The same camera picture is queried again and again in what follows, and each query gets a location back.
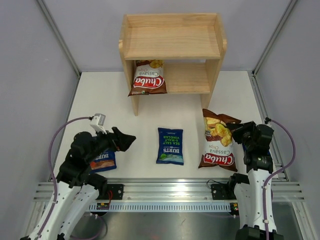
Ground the aluminium mounting rail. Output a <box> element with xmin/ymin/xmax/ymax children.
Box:
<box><xmin>33</xmin><ymin>177</ymin><xmax>306</xmax><ymax>201</ymax></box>

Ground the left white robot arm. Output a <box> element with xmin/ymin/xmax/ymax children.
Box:
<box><xmin>24</xmin><ymin>127</ymin><xmax>136</xmax><ymax>240</ymax></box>

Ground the blue Burts bag left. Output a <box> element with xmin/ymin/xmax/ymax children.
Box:
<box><xmin>90</xmin><ymin>149</ymin><xmax>117</xmax><ymax>173</ymax></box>

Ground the white slotted cable duct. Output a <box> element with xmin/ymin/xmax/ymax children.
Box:
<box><xmin>88</xmin><ymin>202</ymin><xmax>231</xmax><ymax>213</ymax></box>

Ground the wooden two-tier shelf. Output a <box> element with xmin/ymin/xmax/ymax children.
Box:
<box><xmin>118</xmin><ymin>13</ymin><xmax>227</xmax><ymax>109</ymax></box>

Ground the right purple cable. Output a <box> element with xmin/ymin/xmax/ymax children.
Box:
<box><xmin>261</xmin><ymin>117</ymin><xmax>296</xmax><ymax>240</ymax></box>

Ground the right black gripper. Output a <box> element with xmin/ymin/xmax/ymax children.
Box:
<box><xmin>226</xmin><ymin>121</ymin><xmax>257</xmax><ymax>150</ymax></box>

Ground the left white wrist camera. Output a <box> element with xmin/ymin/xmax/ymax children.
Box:
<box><xmin>90</xmin><ymin>113</ymin><xmax>107</xmax><ymax>135</ymax></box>

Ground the blue Burts sea salt bag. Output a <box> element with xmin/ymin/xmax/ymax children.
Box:
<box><xmin>156</xmin><ymin>127</ymin><xmax>184</xmax><ymax>166</ymax></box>

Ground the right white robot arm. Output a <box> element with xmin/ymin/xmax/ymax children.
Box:
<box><xmin>226</xmin><ymin>121</ymin><xmax>284</xmax><ymax>240</ymax></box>

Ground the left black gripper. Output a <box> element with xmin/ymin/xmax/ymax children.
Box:
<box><xmin>85</xmin><ymin>125</ymin><xmax>136</xmax><ymax>163</ymax></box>

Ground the Chuba cassava chips bag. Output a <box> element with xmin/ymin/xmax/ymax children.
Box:
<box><xmin>128</xmin><ymin>59</ymin><xmax>167</xmax><ymax>96</ymax></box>
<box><xmin>198</xmin><ymin>108</ymin><xmax>241</xmax><ymax>172</ymax></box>

